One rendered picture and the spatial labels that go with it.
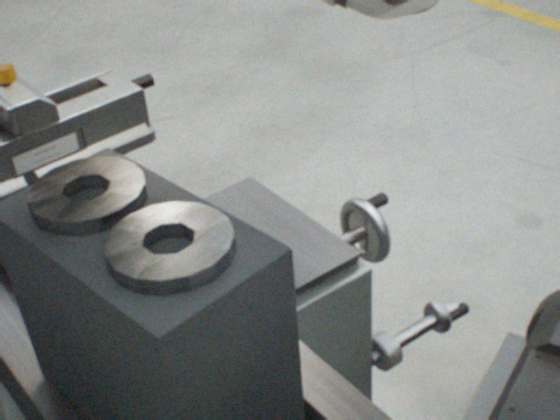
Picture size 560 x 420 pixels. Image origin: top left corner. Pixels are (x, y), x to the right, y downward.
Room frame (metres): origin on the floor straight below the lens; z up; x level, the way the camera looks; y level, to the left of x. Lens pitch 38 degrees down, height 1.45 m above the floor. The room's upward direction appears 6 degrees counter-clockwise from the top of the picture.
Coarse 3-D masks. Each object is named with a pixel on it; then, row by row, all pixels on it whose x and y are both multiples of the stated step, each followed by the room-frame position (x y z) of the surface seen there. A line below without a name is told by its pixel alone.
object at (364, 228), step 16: (352, 208) 1.12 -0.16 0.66; (368, 208) 1.09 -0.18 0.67; (352, 224) 1.13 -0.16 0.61; (368, 224) 1.09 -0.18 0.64; (384, 224) 1.07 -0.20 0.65; (352, 240) 1.08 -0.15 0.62; (368, 240) 1.10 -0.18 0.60; (384, 240) 1.06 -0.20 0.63; (368, 256) 1.09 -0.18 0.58; (384, 256) 1.06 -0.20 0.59
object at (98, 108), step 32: (96, 64) 1.05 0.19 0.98; (64, 96) 0.99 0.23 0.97; (96, 96) 0.95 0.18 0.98; (128, 96) 0.95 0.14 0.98; (0, 128) 0.90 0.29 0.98; (64, 128) 0.90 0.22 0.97; (96, 128) 0.92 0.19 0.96; (128, 128) 0.94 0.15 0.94; (0, 160) 0.85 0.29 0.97; (32, 160) 0.87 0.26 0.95; (64, 160) 0.89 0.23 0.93; (0, 192) 0.84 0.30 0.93
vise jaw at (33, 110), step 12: (0, 84) 0.93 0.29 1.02; (12, 84) 0.93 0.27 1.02; (24, 84) 0.93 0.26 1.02; (0, 96) 0.90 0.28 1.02; (12, 96) 0.89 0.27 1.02; (24, 96) 0.89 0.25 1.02; (36, 96) 0.89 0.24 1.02; (0, 108) 0.88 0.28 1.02; (12, 108) 0.87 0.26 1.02; (24, 108) 0.87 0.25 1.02; (36, 108) 0.88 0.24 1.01; (48, 108) 0.89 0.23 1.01; (12, 120) 0.86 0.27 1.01; (24, 120) 0.87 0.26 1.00; (36, 120) 0.88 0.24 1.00; (48, 120) 0.89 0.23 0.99; (60, 120) 0.90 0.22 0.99; (12, 132) 0.87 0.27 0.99; (24, 132) 0.87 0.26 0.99
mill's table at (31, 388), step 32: (0, 256) 0.73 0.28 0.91; (0, 288) 0.68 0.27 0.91; (0, 320) 0.63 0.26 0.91; (0, 352) 0.58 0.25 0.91; (32, 352) 0.57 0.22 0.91; (32, 384) 0.53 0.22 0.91; (320, 384) 0.50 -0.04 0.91; (32, 416) 0.53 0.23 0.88; (64, 416) 0.49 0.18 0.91; (320, 416) 0.46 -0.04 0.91; (352, 416) 0.46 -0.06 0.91; (384, 416) 0.45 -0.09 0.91
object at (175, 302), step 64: (64, 192) 0.54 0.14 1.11; (128, 192) 0.52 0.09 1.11; (64, 256) 0.47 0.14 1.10; (128, 256) 0.44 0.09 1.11; (192, 256) 0.44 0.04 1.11; (256, 256) 0.45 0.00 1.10; (64, 320) 0.47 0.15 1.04; (128, 320) 0.40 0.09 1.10; (192, 320) 0.39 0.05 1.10; (256, 320) 0.43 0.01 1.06; (64, 384) 0.51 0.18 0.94; (128, 384) 0.42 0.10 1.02; (192, 384) 0.39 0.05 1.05; (256, 384) 0.42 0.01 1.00
